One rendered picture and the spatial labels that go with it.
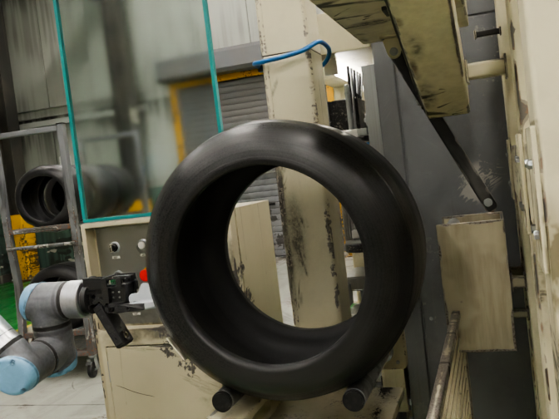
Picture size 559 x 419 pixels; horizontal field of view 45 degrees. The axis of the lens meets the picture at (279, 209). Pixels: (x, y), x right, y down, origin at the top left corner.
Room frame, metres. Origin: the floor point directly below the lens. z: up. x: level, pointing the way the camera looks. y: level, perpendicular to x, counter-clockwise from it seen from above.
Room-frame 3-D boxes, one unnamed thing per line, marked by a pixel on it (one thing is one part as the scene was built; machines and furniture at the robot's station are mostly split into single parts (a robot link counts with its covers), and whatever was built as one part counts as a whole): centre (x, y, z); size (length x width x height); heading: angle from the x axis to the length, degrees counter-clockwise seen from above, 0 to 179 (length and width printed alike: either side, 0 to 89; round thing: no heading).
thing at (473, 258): (1.59, -0.45, 1.05); 0.20 x 0.15 x 0.30; 162
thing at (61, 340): (1.60, 0.58, 1.01); 0.12 x 0.09 x 0.12; 167
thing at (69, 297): (1.57, 0.49, 1.12); 0.10 x 0.05 x 0.09; 162
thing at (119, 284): (1.55, 0.42, 1.13); 0.12 x 0.08 x 0.09; 72
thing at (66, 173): (5.62, 1.65, 0.96); 1.36 x 0.71 x 1.92; 162
